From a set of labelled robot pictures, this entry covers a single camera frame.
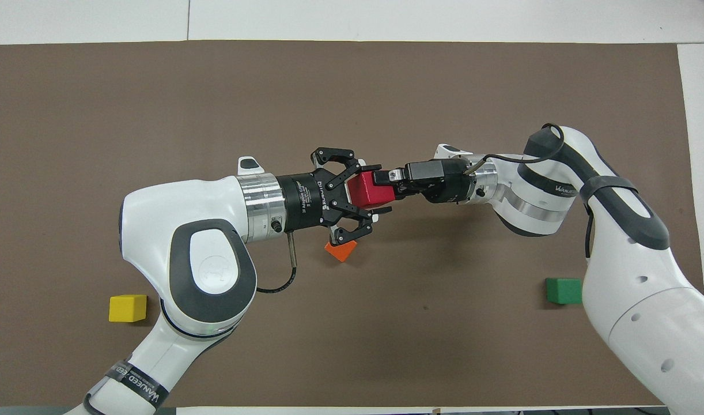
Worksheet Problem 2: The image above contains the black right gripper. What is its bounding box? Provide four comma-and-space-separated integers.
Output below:
373, 160, 475, 203

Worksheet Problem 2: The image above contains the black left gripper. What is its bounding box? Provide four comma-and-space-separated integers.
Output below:
278, 147, 393, 247

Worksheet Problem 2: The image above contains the red wooden block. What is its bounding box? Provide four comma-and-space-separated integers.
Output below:
345, 171, 396, 209

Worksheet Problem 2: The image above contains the orange wooden block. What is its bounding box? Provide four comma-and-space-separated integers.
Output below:
324, 239, 357, 263

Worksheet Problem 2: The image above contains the green wooden block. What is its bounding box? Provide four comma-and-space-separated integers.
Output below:
546, 278, 583, 305

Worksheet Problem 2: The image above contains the yellow wooden block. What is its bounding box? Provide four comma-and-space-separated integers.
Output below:
109, 295, 147, 323

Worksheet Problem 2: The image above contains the brown table mat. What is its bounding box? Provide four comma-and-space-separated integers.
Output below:
0, 39, 704, 408

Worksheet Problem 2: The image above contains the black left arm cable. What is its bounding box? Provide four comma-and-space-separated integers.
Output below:
256, 231, 298, 294

